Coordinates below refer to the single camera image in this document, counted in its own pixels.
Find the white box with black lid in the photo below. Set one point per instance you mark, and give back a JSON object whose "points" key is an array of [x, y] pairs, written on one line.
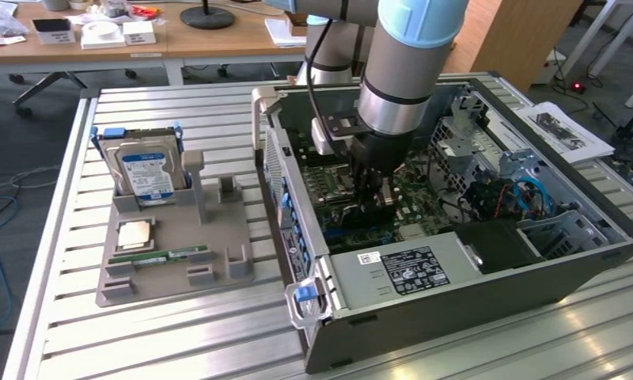
{"points": [[54, 31]]}

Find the green motherboard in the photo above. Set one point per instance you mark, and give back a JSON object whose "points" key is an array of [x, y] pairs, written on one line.
{"points": [[427, 206]]}

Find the white desk papers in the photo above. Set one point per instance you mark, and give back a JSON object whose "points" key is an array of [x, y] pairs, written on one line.
{"points": [[282, 33]]}

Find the Nvidia graphics card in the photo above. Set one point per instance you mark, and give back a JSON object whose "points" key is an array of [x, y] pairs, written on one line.
{"points": [[368, 219]]}

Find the grey parts rack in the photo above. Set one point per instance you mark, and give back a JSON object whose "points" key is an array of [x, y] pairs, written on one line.
{"points": [[190, 229]]}

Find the black round lamp base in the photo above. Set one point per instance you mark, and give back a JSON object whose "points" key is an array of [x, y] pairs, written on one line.
{"points": [[207, 17]]}

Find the grey power supply unit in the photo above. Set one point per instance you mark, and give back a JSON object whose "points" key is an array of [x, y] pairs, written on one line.
{"points": [[359, 285]]}

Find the small metal drive bay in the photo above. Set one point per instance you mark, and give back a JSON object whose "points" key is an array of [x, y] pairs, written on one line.
{"points": [[564, 233]]}

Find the silver chipset heatsink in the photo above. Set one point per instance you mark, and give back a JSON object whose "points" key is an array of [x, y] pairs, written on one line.
{"points": [[412, 232]]}

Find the metal disk bay cage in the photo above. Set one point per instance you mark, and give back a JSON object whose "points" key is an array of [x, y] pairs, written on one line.
{"points": [[464, 158]]}

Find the blue case latch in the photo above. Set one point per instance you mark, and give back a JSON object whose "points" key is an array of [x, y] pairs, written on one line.
{"points": [[303, 295]]}

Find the plain white box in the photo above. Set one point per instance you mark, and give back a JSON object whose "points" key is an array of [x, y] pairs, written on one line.
{"points": [[138, 33]]}

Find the open black PC case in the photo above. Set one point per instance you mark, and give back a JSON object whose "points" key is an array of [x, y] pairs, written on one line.
{"points": [[454, 316]]}

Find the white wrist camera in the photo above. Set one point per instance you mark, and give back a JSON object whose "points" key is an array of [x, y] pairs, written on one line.
{"points": [[324, 138]]}

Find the installed RAM stick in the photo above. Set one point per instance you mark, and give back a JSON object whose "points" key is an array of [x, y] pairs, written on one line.
{"points": [[332, 202]]}

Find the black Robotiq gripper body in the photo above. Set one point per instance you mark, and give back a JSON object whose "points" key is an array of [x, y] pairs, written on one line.
{"points": [[386, 152]]}

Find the white box with tape roll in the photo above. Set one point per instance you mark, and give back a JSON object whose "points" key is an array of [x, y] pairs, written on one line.
{"points": [[103, 35]]}

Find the silver CPU chip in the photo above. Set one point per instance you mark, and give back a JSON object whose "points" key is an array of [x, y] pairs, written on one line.
{"points": [[135, 234]]}

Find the hard disk in blue caddy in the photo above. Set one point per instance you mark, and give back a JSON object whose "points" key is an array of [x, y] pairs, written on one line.
{"points": [[146, 170]]}

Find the printed paper stack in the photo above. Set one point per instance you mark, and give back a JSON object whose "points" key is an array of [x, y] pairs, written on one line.
{"points": [[564, 130]]}

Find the CPU socket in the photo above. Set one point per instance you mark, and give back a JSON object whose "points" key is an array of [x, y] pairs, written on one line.
{"points": [[342, 177]]}

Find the wooden desk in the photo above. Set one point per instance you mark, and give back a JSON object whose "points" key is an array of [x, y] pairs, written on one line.
{"points": [[58, 55]]}

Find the blue slot retainer strip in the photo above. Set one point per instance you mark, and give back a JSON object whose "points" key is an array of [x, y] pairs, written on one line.
{"points": [[295, 225]]}

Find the white table frame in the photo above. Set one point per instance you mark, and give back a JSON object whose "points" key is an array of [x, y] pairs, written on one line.
{"points": [[586, 35]]}

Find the power strip with red light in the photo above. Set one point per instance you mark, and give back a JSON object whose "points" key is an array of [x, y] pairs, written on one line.
{"points": [[578, 87]]}

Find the clear plastic bag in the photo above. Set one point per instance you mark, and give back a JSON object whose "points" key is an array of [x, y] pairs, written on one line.
{"points": [[0, 17]]}

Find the black fan shroud box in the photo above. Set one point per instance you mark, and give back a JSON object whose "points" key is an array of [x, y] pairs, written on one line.
{"points": [[496, 245]]}

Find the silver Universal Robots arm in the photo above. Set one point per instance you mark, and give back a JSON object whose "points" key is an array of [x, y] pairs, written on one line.
{"points": [[407, 71]]}

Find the green RAM stick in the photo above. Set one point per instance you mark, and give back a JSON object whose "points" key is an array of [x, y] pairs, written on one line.
{"points": [[158, 255]]}

